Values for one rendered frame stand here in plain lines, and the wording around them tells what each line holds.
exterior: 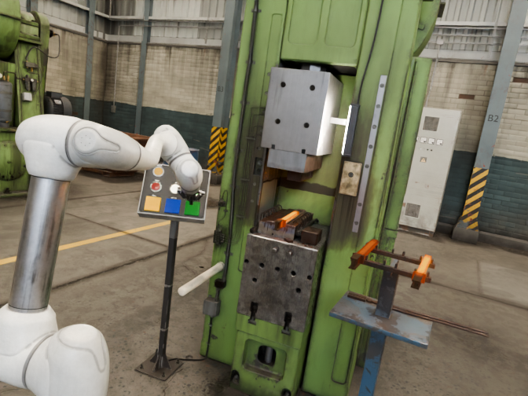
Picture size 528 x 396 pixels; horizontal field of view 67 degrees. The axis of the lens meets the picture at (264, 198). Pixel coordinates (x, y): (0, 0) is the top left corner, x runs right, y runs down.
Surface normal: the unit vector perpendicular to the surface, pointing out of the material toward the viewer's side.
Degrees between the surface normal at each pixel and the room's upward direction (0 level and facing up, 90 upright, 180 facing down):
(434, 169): 90
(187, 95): 91
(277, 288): 90
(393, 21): 90
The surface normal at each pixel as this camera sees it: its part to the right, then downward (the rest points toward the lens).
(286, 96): -0.33, 0.13
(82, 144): -0.06, -0.06
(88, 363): 0.69, -0.11
